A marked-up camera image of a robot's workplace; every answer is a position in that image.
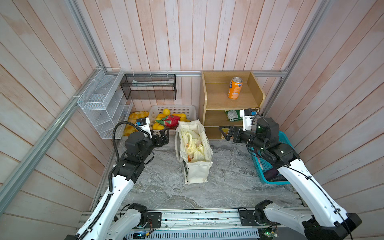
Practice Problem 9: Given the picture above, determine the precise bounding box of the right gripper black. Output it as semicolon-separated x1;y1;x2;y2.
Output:
218;125;264;153

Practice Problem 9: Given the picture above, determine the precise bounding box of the cream canvas tote bag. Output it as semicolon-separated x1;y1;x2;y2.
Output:
175;120;213;185

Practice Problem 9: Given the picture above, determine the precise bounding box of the yellow plastic bag orange print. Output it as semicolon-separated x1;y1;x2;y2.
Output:
181;130;206;163

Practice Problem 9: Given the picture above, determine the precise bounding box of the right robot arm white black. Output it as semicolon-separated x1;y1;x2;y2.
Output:
219;116;362;240

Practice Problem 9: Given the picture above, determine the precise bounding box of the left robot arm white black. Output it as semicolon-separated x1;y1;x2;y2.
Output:
66;128;169;240

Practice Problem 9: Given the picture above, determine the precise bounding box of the yellow chips packet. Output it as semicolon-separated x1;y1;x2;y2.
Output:
220;128;230;139

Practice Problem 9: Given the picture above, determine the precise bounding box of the pink dragon fruit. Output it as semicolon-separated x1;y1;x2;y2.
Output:
156;115;181;129

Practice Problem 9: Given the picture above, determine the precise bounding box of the yellow lemon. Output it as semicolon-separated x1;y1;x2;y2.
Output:
163;109;171;116

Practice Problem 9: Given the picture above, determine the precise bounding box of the green snack packet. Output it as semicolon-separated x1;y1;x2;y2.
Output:
225;110;242;122

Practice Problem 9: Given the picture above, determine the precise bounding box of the white plastic fruit basket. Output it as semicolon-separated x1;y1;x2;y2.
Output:
149;105;198;134

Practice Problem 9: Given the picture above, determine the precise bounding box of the tray of yellow breads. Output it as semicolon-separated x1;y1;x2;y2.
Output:
123;111;149;137

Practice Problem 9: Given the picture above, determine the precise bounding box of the teal plastic basket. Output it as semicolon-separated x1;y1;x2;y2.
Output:
250;131;293;185

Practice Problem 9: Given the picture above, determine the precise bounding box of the orange soda can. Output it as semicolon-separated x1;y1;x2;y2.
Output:
228;77;243;100

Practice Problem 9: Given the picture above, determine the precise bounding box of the wooden shelf unit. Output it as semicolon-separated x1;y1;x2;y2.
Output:
198;71;266;140

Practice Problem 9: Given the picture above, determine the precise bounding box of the black mesh basket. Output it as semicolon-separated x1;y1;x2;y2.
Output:
120;73;177;101

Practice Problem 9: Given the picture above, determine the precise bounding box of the purple eggplant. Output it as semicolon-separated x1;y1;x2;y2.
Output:
264;168;280;182

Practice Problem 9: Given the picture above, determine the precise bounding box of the white wire rack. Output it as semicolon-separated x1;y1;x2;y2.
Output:
78;68;133;140

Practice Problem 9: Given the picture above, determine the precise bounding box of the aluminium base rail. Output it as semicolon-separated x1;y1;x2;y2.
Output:
74;206;326;240

